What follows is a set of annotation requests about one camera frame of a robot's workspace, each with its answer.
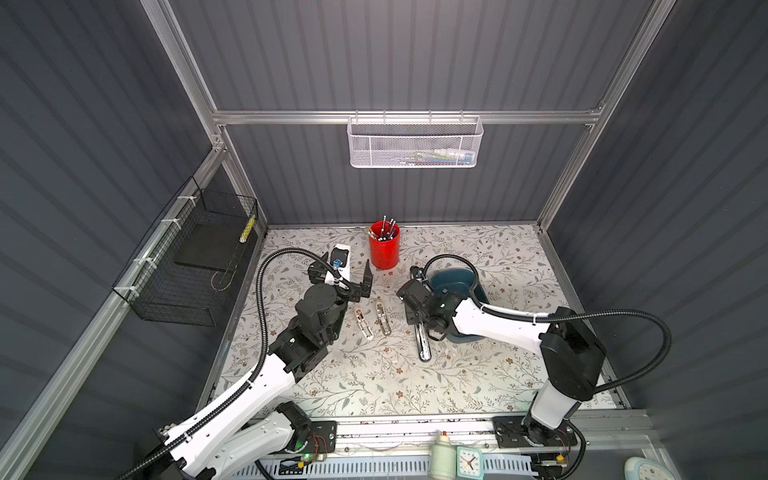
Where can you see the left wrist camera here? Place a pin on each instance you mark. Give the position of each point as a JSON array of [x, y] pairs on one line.
[[339, 258]]

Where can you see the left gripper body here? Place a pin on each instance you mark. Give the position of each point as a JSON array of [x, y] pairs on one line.
[[351, 294]]

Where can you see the white wire mesh basket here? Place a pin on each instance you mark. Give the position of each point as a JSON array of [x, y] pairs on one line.
[[426, 142]]

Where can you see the small teal clock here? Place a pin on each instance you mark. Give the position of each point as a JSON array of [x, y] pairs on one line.
[[469, 463]]

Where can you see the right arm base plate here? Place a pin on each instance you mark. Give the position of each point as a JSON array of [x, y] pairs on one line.
[[514, 432]]

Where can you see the pale round object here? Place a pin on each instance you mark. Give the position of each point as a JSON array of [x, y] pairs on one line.
[[640, 468]]

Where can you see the black notebook in basket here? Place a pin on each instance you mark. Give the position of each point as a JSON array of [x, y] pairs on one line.
[[211, 247]]

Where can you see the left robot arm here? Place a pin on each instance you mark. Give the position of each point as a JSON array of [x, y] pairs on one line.
[[220, 440]]

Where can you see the black wire basket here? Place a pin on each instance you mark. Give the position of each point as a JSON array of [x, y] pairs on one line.
[[159, 290]]

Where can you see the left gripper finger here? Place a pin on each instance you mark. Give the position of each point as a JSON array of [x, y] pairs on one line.
[[367, 281], [316, 275]]

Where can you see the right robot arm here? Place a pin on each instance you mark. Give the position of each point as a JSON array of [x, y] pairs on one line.
[[572, 354]]

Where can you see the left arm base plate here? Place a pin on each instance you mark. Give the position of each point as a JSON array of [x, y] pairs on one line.
[[319, 439]]

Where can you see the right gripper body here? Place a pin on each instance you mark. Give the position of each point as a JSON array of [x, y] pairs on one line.
[[413, 318]]

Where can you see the teal plastic tray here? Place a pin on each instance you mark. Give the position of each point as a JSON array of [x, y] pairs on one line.
[[457, 281]]

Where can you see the yellow marker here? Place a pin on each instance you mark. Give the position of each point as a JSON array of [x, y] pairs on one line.
[[243, 238]]

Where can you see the pink eraser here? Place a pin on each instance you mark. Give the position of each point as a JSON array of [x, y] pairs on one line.
[[363, 324]]

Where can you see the white glue bottle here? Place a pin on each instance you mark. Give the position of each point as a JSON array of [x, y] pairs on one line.
[[442, 458]]

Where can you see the red pencil cup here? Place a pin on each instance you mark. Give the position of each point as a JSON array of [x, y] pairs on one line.
[[384, 243]]

